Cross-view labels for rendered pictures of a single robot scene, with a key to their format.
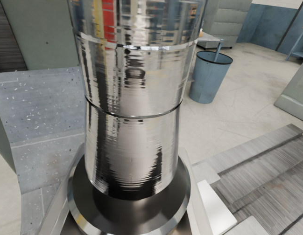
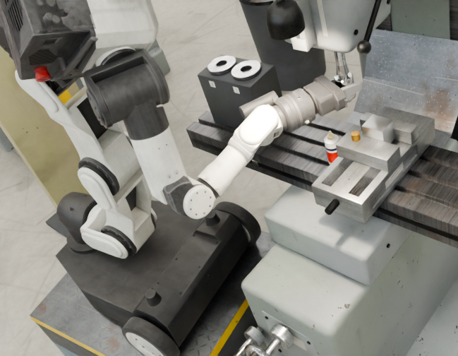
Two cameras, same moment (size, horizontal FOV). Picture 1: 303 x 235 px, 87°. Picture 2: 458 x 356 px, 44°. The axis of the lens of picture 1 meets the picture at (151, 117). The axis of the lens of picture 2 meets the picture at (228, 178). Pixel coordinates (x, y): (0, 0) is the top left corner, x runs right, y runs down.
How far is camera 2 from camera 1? 1.40 m
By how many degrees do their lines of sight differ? 64
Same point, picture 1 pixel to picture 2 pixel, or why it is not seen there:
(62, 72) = (410, 37)
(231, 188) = (447, 174)
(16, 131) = (370, 69)
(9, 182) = not seen: hidden behind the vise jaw
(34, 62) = (396, 26)
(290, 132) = not seen: outside the picture
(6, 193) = not seen: hidden behind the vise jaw
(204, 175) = (406, 127)
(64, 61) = (414, 30)
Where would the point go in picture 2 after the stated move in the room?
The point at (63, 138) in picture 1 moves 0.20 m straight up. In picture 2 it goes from (391, 87) to (384, 28)
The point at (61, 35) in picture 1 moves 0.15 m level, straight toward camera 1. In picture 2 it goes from (415, 13) to (387, 41)
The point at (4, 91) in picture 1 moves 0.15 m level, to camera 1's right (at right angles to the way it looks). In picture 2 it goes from (375, 41) to (400, 61)
